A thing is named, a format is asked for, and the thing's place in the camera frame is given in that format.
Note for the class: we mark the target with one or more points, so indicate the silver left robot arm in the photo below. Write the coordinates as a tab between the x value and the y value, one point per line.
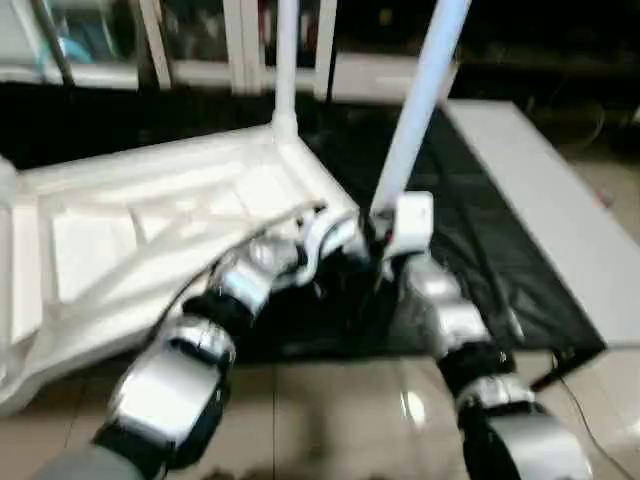
190	370

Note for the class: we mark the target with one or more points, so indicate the black metal table leg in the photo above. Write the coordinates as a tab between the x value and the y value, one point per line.
555	370

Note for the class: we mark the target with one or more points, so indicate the black work surface mat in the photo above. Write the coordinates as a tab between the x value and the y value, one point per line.
470	240

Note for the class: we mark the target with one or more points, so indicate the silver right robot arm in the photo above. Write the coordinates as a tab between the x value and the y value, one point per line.
450	320

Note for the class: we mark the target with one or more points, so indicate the white flat sheet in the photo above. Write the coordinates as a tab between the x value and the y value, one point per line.
560	210

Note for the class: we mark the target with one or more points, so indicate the white glass door cabinet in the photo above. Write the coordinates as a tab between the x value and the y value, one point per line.
240	40

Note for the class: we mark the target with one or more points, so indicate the white drawer unit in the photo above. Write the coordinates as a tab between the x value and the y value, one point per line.
380	75

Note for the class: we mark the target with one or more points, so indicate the white plastic table top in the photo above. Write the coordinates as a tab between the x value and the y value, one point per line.
120	230

